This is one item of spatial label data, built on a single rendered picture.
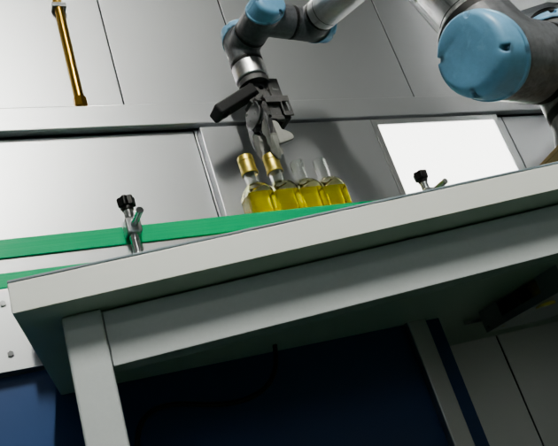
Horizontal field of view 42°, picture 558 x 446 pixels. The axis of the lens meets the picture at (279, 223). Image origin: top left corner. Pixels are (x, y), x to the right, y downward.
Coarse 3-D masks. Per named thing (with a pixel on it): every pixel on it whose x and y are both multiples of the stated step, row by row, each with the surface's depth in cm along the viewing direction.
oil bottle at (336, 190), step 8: (328, 176) 153; (328, 184) 150; (336, 184) 151; (344, 184) 152; (328, 192) 149; (336, 192) 150; (344, 192) 151; (328, 200) 149; (336, 200) 149; (344, 200) 150
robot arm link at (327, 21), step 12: (312, 0) 155; (324, 0) 150; (336, 0) 148; (348, 0) 146; (360, 0) 146; (300, 12) 157; (312, 12) 155; (324, 12) 152; (336, 12) 151; (348, 12) 151; (300, 24) 157; (312, 24) 156; (324, 24) 155; (336, 24) 162; (300, 36) 159; (312, 36) 160; (324, 36) 162
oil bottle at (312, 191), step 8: (296, 184) 149; (304, 184) 148; (312, 184) 149; (320, 184) 149; (304, 192) 147; (312, 192) 148; (320, 192) 148; (304, 200) 146; (312, 200) 147; (320, 200) 147
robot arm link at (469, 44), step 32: (416, 0) 107; (448, 0) 101; (480, 0) 97; (448, 32) 97; (480, 32) 93; (512, 32) 91; (544, 32) 95; (448, 64) 98; (480, 64) 93; (512, 64) 91; (544, 64) 94; (480, 96) 95; (512, 96) 96; (544, 96) 99
